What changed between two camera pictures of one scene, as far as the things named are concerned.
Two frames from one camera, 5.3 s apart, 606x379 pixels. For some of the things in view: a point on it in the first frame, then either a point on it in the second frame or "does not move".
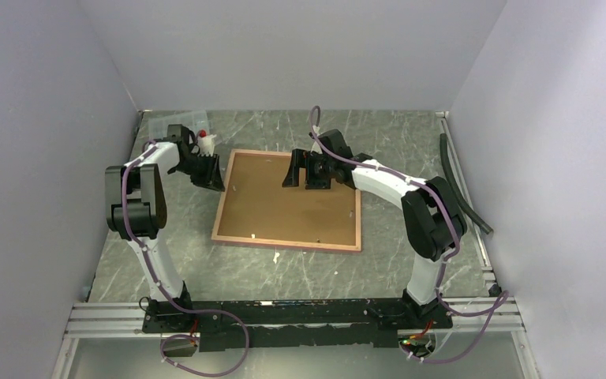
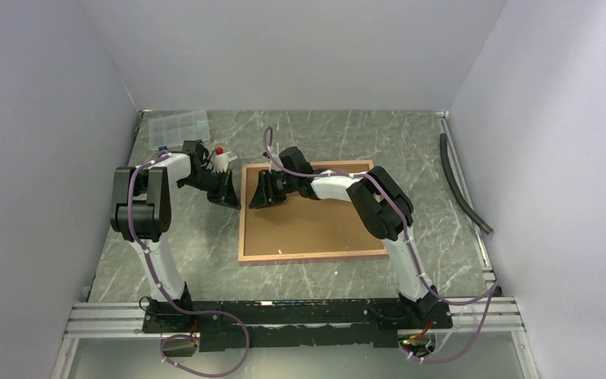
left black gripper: [212, 178] → [226, 195]
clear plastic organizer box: [194, 121] does not move
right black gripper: [301, 159] → [264, 194]
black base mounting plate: [239, 325] does not move
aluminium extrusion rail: [475, 315] does not move
